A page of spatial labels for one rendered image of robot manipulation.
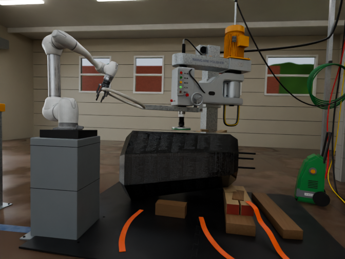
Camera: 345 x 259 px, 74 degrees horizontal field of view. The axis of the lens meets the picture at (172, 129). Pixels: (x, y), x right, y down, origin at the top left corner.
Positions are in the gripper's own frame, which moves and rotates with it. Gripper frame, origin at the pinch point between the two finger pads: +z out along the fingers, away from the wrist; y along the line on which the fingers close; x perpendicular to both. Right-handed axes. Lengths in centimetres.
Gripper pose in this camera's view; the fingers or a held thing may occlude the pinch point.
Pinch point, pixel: (99, 98)
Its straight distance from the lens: 253.6
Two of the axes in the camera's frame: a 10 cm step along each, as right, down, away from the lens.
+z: -3.7, 9.3, -0.7
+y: 9.2, 3.8, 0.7
